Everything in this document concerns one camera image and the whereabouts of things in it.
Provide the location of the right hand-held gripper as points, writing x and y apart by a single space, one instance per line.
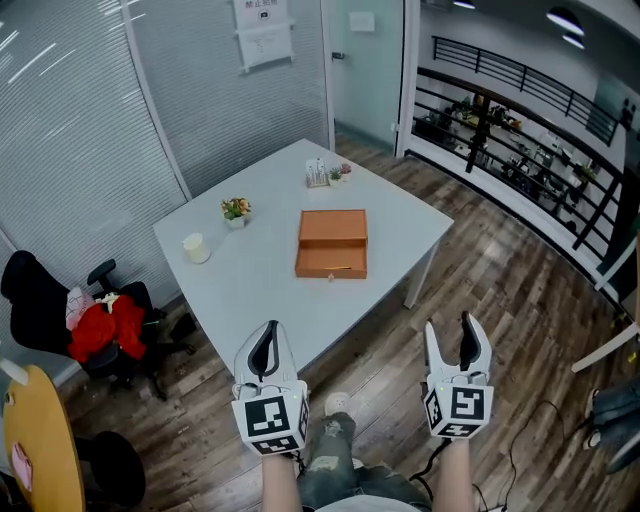
462 405

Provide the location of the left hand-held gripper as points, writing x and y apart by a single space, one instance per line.
270 417

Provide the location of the orange wooden drawer box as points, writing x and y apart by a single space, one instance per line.
332 225

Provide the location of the person's right forearm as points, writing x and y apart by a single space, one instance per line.
455 475

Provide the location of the person's left forearm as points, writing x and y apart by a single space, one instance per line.
280 485

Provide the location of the person's white shoe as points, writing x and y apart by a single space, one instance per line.
337 402

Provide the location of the person's grey jeans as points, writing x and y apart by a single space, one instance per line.
330 450

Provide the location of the cream white cup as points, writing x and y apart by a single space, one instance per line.
196 250

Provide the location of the potted orange flower plant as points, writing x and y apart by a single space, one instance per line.
236 209

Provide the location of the red cloth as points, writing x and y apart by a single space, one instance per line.
105 330

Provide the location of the small cream plush toy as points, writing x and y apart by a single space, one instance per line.
107 301

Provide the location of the person's white shirt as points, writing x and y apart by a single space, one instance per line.
367 506

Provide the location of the black round stool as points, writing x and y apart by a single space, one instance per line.
117 470

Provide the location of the pink bag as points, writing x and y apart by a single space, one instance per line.
79 305

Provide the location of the small green succulent pot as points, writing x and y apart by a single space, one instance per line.
335 176

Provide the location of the black metal railing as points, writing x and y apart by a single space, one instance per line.
482 135

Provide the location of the round wooden table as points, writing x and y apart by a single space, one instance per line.
45 440

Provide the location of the black office chair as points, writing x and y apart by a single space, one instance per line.
30 300

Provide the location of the white vase with yellow flowers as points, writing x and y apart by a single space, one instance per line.
15 371

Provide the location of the pink notebook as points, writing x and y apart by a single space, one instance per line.
22 467

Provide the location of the frosted glass door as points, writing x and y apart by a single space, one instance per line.
367 85

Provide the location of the black ceiling lamp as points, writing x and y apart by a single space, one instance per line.
464 4
574 41
565 20

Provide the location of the white door sign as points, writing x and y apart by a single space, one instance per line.
362 22

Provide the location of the white wall paper holder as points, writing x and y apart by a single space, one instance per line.
264 37

